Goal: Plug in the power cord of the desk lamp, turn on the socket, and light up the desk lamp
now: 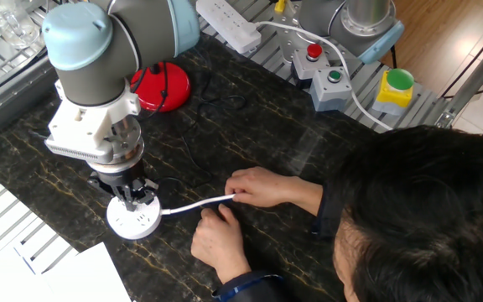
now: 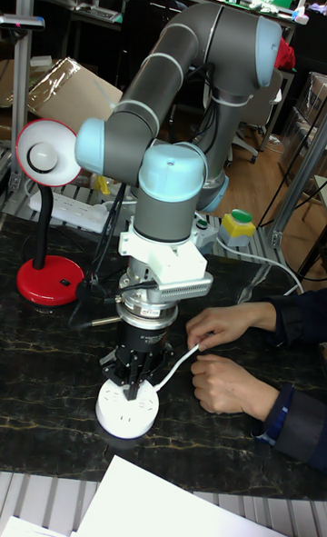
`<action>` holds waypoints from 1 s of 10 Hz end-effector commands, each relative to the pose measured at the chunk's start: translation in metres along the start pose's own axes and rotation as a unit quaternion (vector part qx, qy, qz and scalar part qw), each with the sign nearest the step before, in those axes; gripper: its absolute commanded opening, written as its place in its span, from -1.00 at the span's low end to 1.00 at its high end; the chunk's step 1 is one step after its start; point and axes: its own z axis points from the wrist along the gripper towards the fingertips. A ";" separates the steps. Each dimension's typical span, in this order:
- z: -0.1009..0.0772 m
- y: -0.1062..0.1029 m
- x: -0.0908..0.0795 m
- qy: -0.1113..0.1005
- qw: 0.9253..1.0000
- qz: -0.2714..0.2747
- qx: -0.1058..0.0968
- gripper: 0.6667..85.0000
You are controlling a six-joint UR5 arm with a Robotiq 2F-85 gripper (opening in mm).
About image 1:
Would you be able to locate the person's left hand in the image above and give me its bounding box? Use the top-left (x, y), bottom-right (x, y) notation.
top-left (190, 204), bottom-right (252, 284)

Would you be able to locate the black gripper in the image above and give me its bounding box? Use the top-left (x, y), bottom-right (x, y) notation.
top-left (86, 161), bottom-right (160, 213)

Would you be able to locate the round white power socket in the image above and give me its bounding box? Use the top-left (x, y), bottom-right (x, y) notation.
top-left (106, 193), bottom-right (163, 241)

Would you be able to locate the aluminium frame post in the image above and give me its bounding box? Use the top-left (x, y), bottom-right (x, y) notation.
top-left (435, 27), bottom-right (483, 127)

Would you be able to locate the red gooseneck desk lamp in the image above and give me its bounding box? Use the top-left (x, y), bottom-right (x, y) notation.
top-left (130, 61), bottom-right (192, 113)

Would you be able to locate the white socket cable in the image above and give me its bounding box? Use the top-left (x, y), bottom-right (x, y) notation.
top-left (160, 20), bottom-right (393, 216)

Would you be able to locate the clear glass jug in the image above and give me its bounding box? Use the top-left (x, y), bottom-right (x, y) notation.
top-left (0, 0), bottom-right (41, 49)

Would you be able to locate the person's right hand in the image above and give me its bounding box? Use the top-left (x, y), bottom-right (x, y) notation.
top-left (223, 166), bottom-right (309, 210)

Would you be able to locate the black lamp power cord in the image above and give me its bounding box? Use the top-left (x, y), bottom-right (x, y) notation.
top-left (153, 62), bottom-right (247, 202)

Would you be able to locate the yellow box green button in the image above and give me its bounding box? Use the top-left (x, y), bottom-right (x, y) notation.
top-left (371, 68), bottom-right (415, 117)

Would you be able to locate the person's left forearm navy sleeve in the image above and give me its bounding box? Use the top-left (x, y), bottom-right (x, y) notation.
top-left (211, 270), bottom-right (287, 302)

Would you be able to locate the grey box green button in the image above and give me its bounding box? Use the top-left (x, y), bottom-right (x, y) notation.
top-left (309, 66), bottom-right (354, 112)

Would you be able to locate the white power strip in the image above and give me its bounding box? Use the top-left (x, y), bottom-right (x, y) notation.
top-left (195, 0), bottom-right (262, 55)

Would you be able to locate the black floor cable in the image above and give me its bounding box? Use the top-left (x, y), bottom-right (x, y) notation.
top-left (440, 16), bottom-right (483, 100)

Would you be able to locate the aluminium table side beam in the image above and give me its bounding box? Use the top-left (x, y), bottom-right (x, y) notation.
top-left (0, 54), bottom-right (60, 148)

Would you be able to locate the grey box red button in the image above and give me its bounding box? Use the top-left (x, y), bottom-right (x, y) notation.
top-left (291, 43), bottom-right (331, 81)

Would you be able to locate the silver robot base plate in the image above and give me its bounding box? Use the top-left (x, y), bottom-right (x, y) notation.
top-left (273, 0), bottom-right (351, 79)

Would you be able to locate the person's head black hair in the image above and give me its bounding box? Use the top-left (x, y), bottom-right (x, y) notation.
top-left (332, 124), bottom-right (483, 302)

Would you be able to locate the person's right forearm navy sleeve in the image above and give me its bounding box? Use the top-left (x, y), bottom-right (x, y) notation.
top-left (302, 180), bottom-right (351, 244)

